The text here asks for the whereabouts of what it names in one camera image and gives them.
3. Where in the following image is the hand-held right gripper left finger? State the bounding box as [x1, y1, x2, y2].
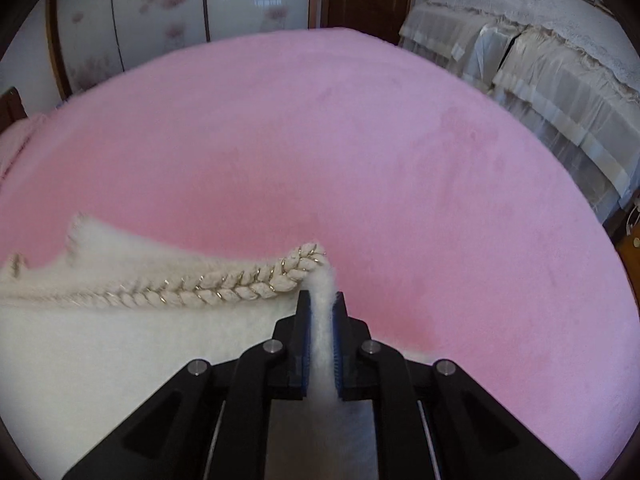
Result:
[62, 290, 313, 480]

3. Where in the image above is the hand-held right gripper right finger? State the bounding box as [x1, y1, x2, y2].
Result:
[332, 291, 581, 480]

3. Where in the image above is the white fluffy cardigan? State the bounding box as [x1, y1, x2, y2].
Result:
[0, 212, 436, 480]

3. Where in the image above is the wooden drawer cabinet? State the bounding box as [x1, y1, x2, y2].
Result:
[614, 209, 640, 292]

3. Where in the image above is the cloth-covered furniture with lace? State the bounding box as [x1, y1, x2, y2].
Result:
[399, 0, 640, 223]

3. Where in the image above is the dark wooden door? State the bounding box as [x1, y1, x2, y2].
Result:
[320, 0, 419, 46]

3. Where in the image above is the floral sliding door wardrobe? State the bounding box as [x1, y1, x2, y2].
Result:
[45, 0, 322, 97]

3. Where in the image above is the dark wooden headboard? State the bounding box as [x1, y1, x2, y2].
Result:
[0, 87, 27, 134]

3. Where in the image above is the white lace cloth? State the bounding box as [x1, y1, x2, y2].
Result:
[432, 0, 640, 97]

